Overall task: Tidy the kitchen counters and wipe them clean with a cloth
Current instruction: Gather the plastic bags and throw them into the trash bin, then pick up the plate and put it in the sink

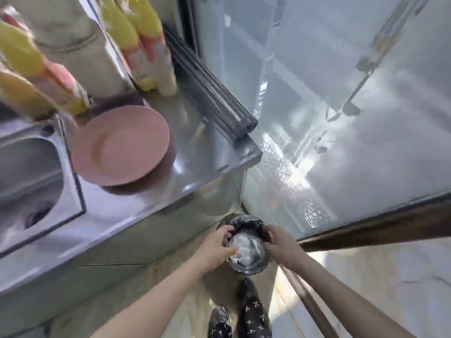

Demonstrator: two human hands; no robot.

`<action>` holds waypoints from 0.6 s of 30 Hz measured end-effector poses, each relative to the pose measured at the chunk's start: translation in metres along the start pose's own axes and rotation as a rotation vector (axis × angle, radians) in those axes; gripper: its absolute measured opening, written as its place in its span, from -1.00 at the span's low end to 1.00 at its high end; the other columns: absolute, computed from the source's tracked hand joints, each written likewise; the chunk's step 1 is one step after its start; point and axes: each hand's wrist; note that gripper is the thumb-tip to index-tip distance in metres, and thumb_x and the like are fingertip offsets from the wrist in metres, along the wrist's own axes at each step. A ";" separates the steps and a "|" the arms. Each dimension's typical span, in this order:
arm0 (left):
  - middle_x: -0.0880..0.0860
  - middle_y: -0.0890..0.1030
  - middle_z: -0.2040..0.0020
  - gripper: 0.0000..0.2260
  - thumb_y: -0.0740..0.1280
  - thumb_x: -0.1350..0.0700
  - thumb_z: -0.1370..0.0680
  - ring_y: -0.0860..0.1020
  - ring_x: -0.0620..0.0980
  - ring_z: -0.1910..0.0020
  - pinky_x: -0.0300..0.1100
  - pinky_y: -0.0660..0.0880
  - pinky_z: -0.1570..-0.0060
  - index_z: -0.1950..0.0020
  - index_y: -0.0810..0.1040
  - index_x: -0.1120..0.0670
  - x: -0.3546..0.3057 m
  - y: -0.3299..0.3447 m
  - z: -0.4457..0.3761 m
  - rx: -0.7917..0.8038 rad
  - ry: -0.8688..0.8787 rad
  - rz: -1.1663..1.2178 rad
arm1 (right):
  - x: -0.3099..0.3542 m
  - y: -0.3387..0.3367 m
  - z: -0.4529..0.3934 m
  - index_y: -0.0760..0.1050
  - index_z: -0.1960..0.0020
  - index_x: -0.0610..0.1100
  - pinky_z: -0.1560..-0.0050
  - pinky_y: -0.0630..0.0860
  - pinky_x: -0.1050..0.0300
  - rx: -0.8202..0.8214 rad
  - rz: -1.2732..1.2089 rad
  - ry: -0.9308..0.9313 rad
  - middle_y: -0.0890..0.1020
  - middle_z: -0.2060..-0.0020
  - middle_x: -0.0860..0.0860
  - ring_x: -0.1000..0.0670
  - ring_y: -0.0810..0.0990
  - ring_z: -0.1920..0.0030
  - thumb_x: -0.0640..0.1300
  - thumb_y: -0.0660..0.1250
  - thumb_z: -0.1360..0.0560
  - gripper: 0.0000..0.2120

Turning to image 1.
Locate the person's left hand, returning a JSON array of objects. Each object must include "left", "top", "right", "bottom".
[{"left": 191, "top": 226, "right": 237, "bottom": 276}]

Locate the person's right hand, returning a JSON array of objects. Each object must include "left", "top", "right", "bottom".
[{"left": 262, "top": 225, "right": 308, "bottom": 269}]

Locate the white plastic bag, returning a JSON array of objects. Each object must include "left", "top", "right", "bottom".
[{"left": 227, "top": 233, "right": 265, "bottom": 264}]

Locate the trash bin with black liner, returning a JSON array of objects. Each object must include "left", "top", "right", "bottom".
[{"left": 218, "top": 215, "right": 276, "bottom": 276}]

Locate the person's right forearm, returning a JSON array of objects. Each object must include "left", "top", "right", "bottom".
[{"left": 291, "top": 257, "right": 416, "bottom": 338}]

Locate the person's left forearm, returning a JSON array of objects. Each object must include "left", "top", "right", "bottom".
[{"left": 90, "top": 258, "right": 214, "bottom": 338}]

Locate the person's right leg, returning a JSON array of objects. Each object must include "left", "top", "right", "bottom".
[{"left": 237, "top": 277, "right": 272, "bottom": 338}]

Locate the person's leg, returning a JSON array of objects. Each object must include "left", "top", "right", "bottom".
[
  {"left": 237, "top": 277, "right": 272, "bottom": 338},
  {"left": 207, "top": 304, "right": 233, "bottom": 338}
]

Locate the stainless steel counter cabinet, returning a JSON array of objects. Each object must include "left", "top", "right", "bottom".
[{"left": 0, "top": 84, "right": 263, "bottom": 338}]

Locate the person's left leg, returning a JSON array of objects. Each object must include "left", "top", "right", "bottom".
[{"left": 207, "top": 304, "right": 233, "bottom": 338}]

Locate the pink plate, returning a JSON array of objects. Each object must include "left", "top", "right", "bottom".
[{"left": 70, "top": 105, "right": 171, "bottom": 188}]

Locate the glass sliding door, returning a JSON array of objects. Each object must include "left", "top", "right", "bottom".
[{"left": 178, "top": 0, "right": 451, "bottom": 240}]

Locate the grey roll-up drying rack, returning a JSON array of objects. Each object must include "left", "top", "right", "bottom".
[{"left": 161, "top": 22, "right": 259, "bottom": 138}]

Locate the yellow bottle with pink label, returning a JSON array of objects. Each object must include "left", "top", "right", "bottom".
[
  {"left": 128, "top": 0, "right": 178, "bottom": 97},
  {"left": 98, "top": 0, "right": 156, "bottom": 92},
  {"left": 0, "top": 18, "right": 89, "bottom": 116},
  {"left": 0, "top": 65, "right": 57, "bottom": 121}
]

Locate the stainless steel sink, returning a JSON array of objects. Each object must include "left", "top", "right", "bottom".
[{"left": 0, "top": 115, "right": 87, "bottom": 258}]

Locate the beige cloth-covered container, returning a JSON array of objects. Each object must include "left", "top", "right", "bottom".
[{"left": 9, "top": 0, "right": 136, "bottom": 100}]

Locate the brown wooden door frame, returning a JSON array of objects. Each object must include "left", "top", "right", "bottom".
[{"left": 299, "top": 192, "right": 451, "bottom": 253}]

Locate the metal door handle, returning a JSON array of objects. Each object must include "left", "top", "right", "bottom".
[{"left": 326, "top": 0, "right": 431, "bottom": 123}]

